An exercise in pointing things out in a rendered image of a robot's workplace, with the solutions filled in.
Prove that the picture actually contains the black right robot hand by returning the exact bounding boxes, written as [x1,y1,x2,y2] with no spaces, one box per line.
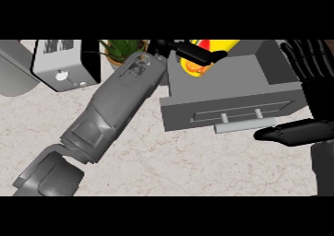
[254,39,334,148]

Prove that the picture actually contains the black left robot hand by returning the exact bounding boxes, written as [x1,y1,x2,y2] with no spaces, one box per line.
[149,39,230,67]

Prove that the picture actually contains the grey open drawer box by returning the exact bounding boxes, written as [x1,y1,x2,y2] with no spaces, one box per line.
[167,39,310,100]

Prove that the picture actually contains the green potted plant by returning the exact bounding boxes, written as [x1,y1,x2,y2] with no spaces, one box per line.
[96,39,151,70]

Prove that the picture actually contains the white toaster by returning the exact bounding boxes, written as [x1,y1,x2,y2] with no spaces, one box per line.
[31,39,103,93]

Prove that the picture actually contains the grey rounded appliance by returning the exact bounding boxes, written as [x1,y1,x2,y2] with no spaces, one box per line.
[0,39,43,98]

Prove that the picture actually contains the grey drawer front with handle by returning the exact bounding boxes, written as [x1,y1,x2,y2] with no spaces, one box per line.
[158,81,307,135]

